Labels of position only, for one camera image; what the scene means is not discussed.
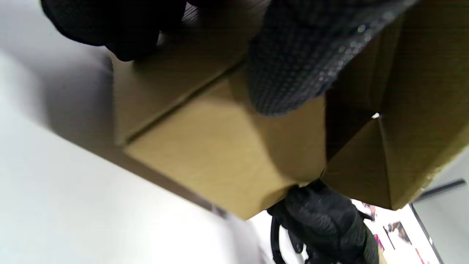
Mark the computer monitor screen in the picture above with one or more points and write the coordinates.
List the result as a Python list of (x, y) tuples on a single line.
[(403, 249)]

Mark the person's right hand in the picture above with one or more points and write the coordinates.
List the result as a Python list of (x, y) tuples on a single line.
[(322, 220)]

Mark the person's left hand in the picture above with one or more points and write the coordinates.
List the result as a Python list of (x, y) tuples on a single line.
[(293, 55)]

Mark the brown cardboard box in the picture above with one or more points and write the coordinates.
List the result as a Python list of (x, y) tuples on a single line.
[(220, 154)]

